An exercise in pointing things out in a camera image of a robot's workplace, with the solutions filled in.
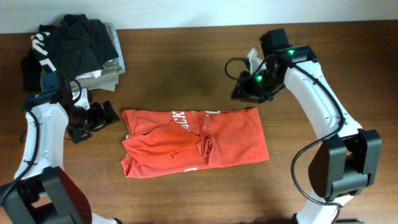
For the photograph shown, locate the orange red t-shirt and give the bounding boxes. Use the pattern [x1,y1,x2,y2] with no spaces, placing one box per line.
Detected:
[121,108,269,179]

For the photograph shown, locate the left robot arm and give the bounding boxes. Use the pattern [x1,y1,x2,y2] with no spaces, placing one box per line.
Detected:
[1,89,120,224]

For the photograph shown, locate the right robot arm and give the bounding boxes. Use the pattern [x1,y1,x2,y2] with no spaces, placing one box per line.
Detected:
[231,45,382,223]

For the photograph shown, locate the khaki folded garment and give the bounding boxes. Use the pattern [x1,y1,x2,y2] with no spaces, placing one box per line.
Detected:
[40,22,127,101]

